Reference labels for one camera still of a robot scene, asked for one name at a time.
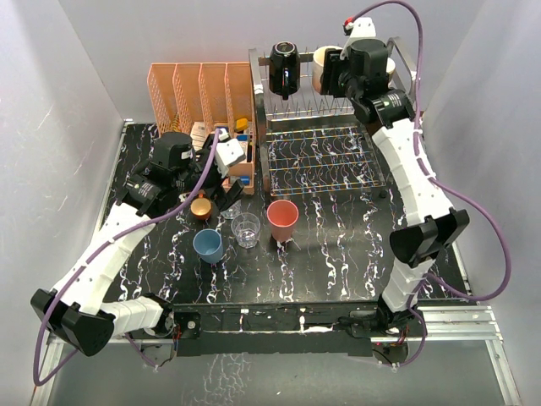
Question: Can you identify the brown and cream cup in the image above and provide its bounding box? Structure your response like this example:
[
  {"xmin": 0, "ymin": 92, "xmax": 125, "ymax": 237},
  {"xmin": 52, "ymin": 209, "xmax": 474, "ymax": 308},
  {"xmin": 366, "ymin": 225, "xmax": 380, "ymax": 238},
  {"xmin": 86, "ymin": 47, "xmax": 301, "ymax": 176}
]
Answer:
[{"xmin": 386, "ymin": 58, "xmax": 396, "ymax": 81}]

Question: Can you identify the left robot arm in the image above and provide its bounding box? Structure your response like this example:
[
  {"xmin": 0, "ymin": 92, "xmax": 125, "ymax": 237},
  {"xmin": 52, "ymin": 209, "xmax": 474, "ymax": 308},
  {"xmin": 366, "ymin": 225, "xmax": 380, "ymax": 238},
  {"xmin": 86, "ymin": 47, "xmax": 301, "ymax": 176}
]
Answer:
[{"xmin": 30, "ymin": 128, "xmax": 246, "ymax": 356}]

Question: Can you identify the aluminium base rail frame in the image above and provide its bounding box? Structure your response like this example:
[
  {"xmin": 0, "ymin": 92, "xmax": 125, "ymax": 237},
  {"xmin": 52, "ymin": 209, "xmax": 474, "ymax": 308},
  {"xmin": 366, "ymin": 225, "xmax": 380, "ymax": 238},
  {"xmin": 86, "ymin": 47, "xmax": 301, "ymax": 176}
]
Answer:
[{"xmin": 32, "ymin": 303, "xmax": 522, "ymax": 405}]

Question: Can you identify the small orange ceramic mug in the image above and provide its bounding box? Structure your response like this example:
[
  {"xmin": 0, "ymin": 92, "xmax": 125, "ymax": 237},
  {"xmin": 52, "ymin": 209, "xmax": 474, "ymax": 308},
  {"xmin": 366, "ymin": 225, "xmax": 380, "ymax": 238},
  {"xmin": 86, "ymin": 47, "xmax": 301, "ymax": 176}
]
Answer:
[{"xmin": 190, "ymin": 197, "xmax": 212, "ymax": 221}]

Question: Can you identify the pink textured mug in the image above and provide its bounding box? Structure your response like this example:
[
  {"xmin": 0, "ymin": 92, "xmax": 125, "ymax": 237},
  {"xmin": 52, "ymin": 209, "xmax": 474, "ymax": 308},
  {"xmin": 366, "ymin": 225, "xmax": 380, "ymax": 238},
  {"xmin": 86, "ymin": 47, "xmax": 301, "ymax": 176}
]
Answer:
[{"xmin": 312, "ymin": 46, "xmax": 342, "ymax": 94}]

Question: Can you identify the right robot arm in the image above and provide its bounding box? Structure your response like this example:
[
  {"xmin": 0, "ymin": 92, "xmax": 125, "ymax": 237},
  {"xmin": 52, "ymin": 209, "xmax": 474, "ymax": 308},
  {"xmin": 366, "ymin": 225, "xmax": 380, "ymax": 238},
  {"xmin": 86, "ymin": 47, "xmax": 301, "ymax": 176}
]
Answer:
[{"xmin": 320, "ymin": 38, "xmax": 469, "ymax": 336}]

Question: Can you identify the blue plastic tumbler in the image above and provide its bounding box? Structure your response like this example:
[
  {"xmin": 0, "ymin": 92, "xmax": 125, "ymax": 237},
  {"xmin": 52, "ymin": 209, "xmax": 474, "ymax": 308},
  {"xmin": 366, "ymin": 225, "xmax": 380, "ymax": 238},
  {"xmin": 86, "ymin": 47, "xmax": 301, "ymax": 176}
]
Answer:
[{"xmin": 193, "ymin": 228, "xmax": 224, "ymax": 264}]

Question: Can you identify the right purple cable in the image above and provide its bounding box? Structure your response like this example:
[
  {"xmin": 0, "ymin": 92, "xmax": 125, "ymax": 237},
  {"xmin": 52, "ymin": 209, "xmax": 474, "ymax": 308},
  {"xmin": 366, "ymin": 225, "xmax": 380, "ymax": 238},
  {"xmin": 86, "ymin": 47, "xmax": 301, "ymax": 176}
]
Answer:
[{"xmin": 354, "ymin": 0, "xmax": 512, "ymax": 369}]

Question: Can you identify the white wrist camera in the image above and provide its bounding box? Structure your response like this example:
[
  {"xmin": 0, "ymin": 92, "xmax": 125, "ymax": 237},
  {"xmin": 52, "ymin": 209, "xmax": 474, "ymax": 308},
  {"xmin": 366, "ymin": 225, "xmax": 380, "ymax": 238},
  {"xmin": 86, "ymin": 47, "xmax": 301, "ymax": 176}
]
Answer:
[
  {"xmin": 214, "ymin": 128, "xmax": 246, "ymax": 178},
  {"xmin": 343, "ymin": 17, "xmax": 376, "ymax": 50}
]

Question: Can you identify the yellow eraser block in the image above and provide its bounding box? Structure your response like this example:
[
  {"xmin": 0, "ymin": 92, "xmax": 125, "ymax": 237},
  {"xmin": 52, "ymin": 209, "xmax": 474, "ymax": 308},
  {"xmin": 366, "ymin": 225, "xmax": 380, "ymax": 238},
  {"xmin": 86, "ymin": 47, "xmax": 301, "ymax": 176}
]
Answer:
[{"xmin": 235, "ymin": 118, "xmax": 249, "ymax": 133}]

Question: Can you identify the clear faceted glass cup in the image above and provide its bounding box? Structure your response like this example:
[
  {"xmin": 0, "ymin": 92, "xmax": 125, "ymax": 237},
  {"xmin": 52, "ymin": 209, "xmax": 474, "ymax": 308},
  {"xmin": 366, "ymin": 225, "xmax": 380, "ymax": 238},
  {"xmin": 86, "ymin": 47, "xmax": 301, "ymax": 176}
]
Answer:
[{"xmin": 221, "ymin": 200, "xmax": 242, "ymax": 220}]

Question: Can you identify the steel two-tier dish rack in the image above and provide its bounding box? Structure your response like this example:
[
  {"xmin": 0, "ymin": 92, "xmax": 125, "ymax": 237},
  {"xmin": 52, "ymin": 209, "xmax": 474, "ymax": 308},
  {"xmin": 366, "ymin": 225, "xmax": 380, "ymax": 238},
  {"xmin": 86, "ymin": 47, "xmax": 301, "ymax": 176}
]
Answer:
[{"xmin": 247, "ymin": 36, "xmax": 422, "ymax": 200}]

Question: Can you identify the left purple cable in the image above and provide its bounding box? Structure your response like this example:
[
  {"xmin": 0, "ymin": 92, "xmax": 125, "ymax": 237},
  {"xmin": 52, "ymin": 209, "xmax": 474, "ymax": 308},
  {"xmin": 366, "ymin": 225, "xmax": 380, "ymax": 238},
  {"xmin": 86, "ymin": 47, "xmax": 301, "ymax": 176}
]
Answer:
[{"xmin": 32, "ymin": 129, "xmax": 221, "ymax": 387}]

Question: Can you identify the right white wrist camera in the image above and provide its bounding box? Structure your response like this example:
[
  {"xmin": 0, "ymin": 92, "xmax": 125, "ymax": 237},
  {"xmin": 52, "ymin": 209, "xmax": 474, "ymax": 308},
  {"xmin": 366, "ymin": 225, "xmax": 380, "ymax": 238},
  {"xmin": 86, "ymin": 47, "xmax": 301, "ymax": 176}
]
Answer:
[{"xmin": 343, "ymin": 17, "xmax": 376, "ymax": 50}]

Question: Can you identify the purple cable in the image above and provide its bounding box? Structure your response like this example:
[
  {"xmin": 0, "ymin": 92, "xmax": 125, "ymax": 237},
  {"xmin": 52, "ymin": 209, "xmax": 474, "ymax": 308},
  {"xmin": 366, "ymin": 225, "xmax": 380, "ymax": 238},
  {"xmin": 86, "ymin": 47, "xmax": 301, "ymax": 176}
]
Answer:
[
  {"xmin": 32, "ymin": 129, "xmax": 221, "ymax": 387},
  {"xmin": 354, "ymin": 0, "xmax": 512, "ymax": 369}
]

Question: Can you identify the white barcode card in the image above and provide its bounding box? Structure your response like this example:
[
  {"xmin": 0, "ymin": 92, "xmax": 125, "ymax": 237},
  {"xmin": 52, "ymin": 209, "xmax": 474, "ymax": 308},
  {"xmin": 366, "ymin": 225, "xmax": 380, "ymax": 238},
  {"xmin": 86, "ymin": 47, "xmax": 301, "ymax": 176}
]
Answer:
[{"xmin": 190, "ymin": 122, "xmax": 208, "ymax": 140}]

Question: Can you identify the black ceramic mug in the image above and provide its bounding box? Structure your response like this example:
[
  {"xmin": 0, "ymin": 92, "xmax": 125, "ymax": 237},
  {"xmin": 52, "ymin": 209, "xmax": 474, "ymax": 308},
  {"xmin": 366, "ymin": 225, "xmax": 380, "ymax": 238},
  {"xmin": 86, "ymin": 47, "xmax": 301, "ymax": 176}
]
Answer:
[{"xmin": 269, "ymin": 41, "xmax": 301, "ymax": 101}]

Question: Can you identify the peach plastic desk organizer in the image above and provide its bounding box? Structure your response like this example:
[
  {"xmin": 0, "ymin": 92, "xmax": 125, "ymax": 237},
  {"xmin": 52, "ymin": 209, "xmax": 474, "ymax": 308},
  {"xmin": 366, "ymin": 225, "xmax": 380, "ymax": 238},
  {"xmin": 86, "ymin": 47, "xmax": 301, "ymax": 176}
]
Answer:
[{"xmin": 147, "ymin": 62, "xmax": 256, "ymax": 195}]

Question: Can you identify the pink plastic tumbler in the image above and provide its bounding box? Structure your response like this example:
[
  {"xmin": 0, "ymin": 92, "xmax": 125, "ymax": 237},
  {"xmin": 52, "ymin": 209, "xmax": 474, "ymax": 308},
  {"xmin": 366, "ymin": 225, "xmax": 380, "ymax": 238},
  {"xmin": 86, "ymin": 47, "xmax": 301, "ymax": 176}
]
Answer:
[{"xmin": 266, "ymin": 200, "xmax": 299, "ymax": 243}]

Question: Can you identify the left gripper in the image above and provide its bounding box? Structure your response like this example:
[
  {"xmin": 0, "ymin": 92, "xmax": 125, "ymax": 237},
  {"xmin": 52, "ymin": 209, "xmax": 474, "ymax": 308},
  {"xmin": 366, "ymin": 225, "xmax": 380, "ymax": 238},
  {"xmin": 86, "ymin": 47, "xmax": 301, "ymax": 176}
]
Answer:
[{"xmin": 173, "ymin": 136, "xmax": 246, "ymax": 210}]

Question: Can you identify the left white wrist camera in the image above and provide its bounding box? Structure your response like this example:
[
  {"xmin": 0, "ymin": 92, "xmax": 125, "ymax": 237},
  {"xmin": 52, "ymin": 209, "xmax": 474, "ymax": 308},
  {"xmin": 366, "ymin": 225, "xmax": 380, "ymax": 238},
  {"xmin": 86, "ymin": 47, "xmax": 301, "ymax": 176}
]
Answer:
[{"xmin": 214, "ymin": 128, "xmax": 246, "ymax": 178}]

